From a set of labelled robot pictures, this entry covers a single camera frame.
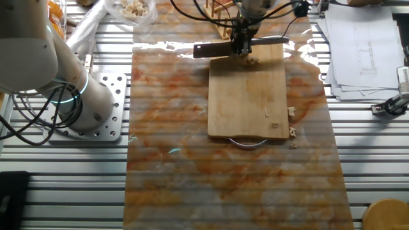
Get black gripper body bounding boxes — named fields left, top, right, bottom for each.
left=230, top=15, right=260, bottom=45

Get orange fruit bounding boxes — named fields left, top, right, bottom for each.
left=45, top=0, right=64, bottom=19
left=52, top=19, right=66, bottom=39

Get plastic bag of lotus pieces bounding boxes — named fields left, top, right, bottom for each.
left=105, top=0, right=159, bottom=27

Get wooden cutting board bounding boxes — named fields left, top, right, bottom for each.
left=206, top=43, right=290, bottom=150

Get oranges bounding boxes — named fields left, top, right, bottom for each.
left=43, top=0, right=67, bottom=41

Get steel cleaver knife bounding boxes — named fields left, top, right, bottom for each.
left=192, top=35, right=290, bottom=59

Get grey cable with metal plug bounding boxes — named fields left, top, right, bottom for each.
left=83, top=54, right=95, bottom=75

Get orange marble pattern mat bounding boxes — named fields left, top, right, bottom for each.
left=123, top=0, right=355, bottom=230

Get roll of clear plastic bags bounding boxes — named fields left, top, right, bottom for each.
left=66, top=0, right=108, bottom=58

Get black box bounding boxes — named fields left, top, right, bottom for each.
left=0, top=171, right=31, bottom=230

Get white paper stack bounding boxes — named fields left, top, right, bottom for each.
left=317, top=3, right=406, bottom=103

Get black arm base cables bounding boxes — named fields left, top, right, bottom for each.
left=0, top=83, right=83, bottom=147

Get wooden peg rack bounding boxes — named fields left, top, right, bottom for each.
left=203, top=0, right=237, bottom=40

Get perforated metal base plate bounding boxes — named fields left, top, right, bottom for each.
left=42, top=72, right=128, bottom=142

